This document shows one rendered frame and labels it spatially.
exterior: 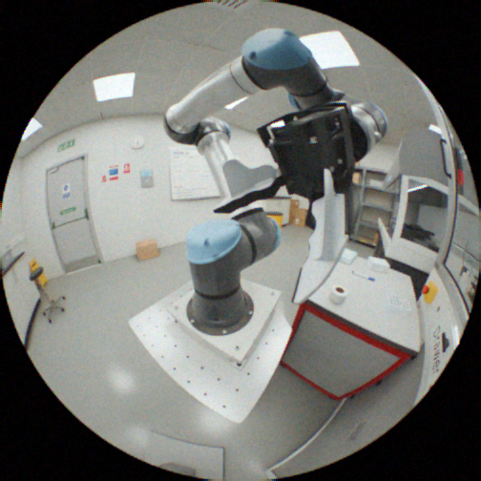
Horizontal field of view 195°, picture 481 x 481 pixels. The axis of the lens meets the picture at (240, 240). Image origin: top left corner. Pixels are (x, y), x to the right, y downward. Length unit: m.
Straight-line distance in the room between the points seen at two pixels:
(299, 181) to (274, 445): 1.22
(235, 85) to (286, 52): 0.10
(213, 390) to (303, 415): 0.89
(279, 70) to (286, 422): 1.34
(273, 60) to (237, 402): 0.54
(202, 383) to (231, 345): 0.12
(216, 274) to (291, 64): 0.34
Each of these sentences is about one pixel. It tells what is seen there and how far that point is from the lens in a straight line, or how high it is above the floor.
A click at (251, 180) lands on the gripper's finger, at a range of 0.17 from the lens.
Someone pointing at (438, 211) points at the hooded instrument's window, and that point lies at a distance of 1.28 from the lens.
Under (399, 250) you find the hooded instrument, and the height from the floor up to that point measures 0.88.
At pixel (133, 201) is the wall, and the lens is 3.00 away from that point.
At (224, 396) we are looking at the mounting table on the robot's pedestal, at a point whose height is 0.76.
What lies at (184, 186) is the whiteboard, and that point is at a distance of 3.11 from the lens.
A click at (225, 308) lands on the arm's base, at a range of 0.33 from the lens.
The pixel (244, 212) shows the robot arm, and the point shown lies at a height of 1.08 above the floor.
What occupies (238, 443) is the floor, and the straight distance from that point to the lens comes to 1.16.
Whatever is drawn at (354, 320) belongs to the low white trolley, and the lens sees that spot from 0.58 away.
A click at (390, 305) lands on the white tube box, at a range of 0.70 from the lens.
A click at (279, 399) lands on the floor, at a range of 1.17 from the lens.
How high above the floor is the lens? 1.14
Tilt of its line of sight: 21 degrees down
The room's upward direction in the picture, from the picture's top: straight up
